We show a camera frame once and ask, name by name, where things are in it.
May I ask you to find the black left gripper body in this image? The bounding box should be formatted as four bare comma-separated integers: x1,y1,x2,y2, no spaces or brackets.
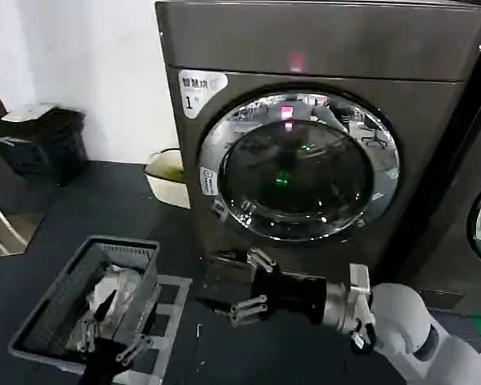
79,338,130,385

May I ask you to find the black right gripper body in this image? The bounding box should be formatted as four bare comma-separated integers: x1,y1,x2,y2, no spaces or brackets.
250,267,329,325

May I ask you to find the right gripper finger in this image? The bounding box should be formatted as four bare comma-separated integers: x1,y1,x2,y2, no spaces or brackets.
195,294,269,327
211,247,277,276

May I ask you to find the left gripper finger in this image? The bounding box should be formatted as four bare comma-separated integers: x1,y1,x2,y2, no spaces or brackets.
79,289,118,353
115,333,155,365

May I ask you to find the white crumpled cloth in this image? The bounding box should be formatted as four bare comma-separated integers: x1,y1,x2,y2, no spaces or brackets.
66,262,143,351

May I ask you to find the grey plastic laundry basket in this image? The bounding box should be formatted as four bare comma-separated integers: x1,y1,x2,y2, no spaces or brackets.
7,235,162,365

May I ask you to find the round glass dryer door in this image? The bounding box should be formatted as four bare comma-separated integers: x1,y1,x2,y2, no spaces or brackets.
196,91,400,246

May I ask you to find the small white door sticker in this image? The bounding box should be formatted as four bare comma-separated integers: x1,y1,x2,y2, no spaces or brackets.
199,165,218,199

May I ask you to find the white bin with green contents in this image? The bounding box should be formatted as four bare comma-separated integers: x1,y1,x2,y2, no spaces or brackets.
143,148,192,210

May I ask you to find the brown board with metal bar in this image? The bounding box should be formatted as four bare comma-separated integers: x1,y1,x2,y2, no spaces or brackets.
0,67,45,260

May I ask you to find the black waste bin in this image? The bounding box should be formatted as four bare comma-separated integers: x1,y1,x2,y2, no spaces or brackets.
0,103,89,188

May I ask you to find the white energy label sticker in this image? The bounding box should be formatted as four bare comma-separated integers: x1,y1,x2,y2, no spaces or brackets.
177,71,229,120

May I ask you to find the grey dryer partly seen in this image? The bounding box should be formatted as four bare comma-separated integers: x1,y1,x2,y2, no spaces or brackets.
396,71,481,318

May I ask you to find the grey front-load dryer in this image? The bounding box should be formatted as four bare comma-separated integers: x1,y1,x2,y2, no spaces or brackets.
155,0,481,306

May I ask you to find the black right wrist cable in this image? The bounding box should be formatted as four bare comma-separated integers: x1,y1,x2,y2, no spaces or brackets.
350,319,377,355

